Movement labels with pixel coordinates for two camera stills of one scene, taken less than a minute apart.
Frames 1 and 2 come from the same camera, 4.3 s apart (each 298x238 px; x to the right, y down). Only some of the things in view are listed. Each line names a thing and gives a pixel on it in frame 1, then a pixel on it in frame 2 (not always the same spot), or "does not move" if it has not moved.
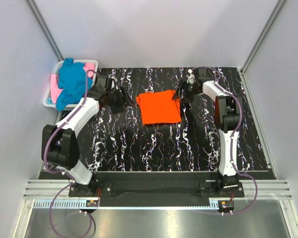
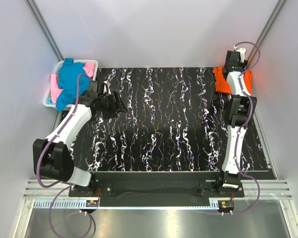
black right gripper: (186, 98) to (242, 65)
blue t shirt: (72, 79) does not move
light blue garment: (49, 101) does not move
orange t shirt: (158, 107) to (222, 86)
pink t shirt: (54, 81) does not move
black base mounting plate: (153, 189) does not move
